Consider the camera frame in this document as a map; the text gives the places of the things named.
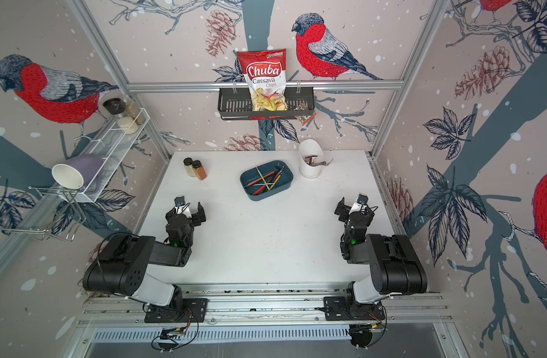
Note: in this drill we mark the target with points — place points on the orange hex key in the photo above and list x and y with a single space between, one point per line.
258 180

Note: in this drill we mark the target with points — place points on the white utensil holder cup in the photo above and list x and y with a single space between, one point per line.
311 156

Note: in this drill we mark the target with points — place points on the black lid shelf jar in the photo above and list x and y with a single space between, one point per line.
123 120

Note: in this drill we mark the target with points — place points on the clear glass shelf jar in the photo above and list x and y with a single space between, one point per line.
132 109

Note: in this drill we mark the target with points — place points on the green hex key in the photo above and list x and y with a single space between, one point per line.
263 178

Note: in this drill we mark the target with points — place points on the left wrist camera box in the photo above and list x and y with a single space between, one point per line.
180 205

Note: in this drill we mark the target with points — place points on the white wire wall shelf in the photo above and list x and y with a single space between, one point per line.
110 146

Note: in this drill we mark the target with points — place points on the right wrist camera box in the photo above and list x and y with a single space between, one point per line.
360 205

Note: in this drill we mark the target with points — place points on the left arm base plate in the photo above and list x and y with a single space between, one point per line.
188 310

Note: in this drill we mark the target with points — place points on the purple white cup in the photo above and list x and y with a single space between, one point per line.
78 172

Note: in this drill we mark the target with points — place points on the black wire wall basket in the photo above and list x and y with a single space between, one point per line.
242 104

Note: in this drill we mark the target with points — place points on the Chuba cassava chips bag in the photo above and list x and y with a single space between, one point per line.
264 73

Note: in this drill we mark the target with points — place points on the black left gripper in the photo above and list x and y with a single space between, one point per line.
194 217

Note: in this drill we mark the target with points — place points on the wire cup stand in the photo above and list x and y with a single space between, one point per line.
42 214

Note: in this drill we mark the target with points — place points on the teal plastic storage box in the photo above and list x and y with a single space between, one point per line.
282 184

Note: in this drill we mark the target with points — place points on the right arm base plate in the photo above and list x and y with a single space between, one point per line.
340 308

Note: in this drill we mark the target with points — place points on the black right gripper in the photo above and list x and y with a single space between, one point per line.
344 212

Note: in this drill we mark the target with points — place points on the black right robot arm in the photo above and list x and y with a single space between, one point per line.
394 267

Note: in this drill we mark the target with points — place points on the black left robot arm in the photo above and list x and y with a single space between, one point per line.
121 265

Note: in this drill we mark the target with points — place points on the long black hex key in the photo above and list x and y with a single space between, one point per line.
279 169

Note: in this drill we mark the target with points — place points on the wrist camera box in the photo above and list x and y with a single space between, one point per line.
180 205
360 205

